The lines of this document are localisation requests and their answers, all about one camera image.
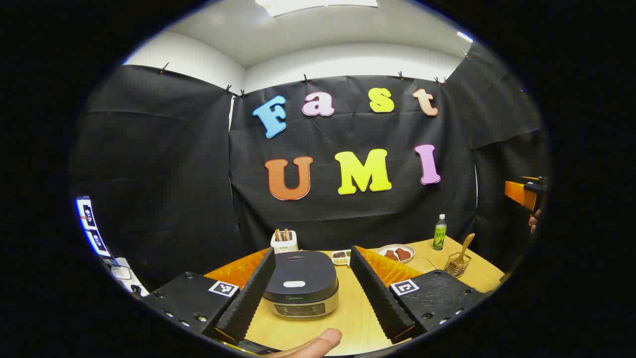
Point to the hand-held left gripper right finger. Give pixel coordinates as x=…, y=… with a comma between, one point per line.
x=377, y=298

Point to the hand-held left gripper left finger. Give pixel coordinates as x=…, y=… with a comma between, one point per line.
x=251, y=298

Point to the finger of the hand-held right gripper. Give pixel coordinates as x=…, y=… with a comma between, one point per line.
x=519, y=194

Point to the dark grey rice cooker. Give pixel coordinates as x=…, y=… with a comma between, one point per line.
x=303, y=271

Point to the wooden spoon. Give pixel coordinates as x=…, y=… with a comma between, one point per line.
x=467, y=243

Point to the brown meat piece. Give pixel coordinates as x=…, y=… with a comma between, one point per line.
x=391, y=255
x=403, y=254

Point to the white round plate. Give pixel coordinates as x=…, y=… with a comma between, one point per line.
x=381, y=250

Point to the white divided condiment dish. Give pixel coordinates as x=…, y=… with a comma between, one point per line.
x=340, y=257

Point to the white toaster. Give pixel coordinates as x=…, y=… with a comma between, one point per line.
x=284, y=246

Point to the green drink bottle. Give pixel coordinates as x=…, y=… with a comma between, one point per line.
x=439, y=236

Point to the black computer mouse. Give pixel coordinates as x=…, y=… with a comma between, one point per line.
x=136, y=289

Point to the white side desk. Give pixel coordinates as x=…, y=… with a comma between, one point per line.
x=121, y=273

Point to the small ceiling light panel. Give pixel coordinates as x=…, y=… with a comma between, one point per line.
x=465, y=36

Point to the computer monitor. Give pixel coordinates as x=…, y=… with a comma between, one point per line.
x=92, y=226

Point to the large ceiling light panel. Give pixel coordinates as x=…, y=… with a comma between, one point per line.
x=313, y=6

